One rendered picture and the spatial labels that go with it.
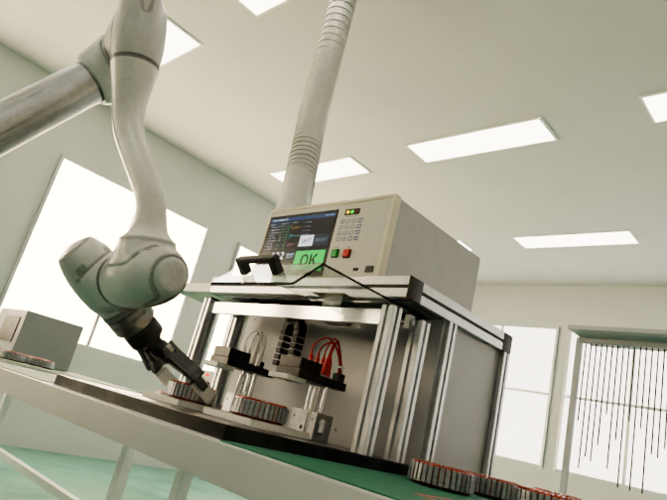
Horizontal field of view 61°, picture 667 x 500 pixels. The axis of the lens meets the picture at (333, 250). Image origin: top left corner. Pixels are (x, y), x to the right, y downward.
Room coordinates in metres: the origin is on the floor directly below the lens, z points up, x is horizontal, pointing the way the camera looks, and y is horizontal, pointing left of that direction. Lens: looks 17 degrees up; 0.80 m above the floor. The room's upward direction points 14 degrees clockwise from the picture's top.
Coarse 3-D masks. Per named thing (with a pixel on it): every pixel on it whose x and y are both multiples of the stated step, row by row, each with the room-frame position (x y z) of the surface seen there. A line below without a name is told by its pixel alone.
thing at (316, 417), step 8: (296, 408) 1.26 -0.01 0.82; (296, 416) 1.26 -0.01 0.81; (304, 416) 1.24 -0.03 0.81; (312, 416) 1.22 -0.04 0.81; (320, 416) 1.22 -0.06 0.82; (328, 416) 1.24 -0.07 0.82; (296, 424) 1.25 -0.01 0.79; (304, 424) 1.23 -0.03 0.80; (312, 424) 1.22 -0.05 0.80; (328, 424) 1.24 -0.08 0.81; (312, 432) 1.21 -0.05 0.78; (328, 432) 1.24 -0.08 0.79; (320, 440) 1.23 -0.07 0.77
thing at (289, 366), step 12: (288, 360) 1.19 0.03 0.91; (300, 360) 1.17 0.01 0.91; (276, 372) 1.18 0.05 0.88; (288, 372) 1.18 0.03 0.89; (300, 372) 1.16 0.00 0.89; (312, 372) 1.19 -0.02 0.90; (312, 384) 1.27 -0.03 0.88; (324, 384) 1.22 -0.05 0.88; (336, 384) 1.24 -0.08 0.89; (324, 396) 1.24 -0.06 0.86; (324, 408) 1.24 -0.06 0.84
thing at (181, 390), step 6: (168, 384) 1.31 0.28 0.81; (174, 384) 1.29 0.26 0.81; (180, 384) 1.28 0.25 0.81; (186, 384) 1.28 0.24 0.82; (168, 390) 1.30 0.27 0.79; (174, 390) 1.29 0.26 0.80; (180, 390) 1.28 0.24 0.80; (186, 390) 1.28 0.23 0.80; (192, 390) 1.29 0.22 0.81; (174, 396) 1.29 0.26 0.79; (180, 396) 1.28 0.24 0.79; (186, 396) 1.28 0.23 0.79; (192, 396) 1.28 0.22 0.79; (198, 396) 1.28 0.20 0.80; (216, 396) 1.33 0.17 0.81; (198, 402) 1.29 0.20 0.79; (210, 402) 1.31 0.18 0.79
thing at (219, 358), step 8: (216, 352) 1.38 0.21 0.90; (224, 352) 1.35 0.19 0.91; (232, 352) 1.35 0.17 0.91; (240, 352) 1.36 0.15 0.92; (208, 360) 1.35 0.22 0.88; (216, 360) 1.37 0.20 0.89; (224, 360) 1.35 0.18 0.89; (232, 360) 1.35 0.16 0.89; (240, 360) 1.37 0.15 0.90; (248, 360) 1.38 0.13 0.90; (224, 368) 1.34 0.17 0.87; (232, 368) 1.36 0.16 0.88; (240, 368) 1.37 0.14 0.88; (248, 368) 1.38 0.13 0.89; (256, 368) 1.40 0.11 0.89; (248, 376) 1.43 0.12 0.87; (256, 376) 1.41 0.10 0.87; (264, 376) 1.43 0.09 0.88; (248, 384) 1.43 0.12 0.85; (240, 392) 1.45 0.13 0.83; (248, 392) 1.42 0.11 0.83
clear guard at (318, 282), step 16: (256, 272) 1.05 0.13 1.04; (288, 272) 0.98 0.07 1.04; (304, 272) 0.95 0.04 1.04; (320, 272) 1.01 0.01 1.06; (336, 272) 0.98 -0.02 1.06; (288, 288) 1.21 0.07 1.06; (304, 288) 1.17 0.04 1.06; (320, 288) 1.13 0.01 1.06; (336, 288) 1.10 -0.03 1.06; (352, 288) 1.06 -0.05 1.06; (368, 288) 1.05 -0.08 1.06; (320, 304) 1.29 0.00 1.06; (336, 304) 1.24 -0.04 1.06; (352, 304) 1.20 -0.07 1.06; (368, 304) 1.16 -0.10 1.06
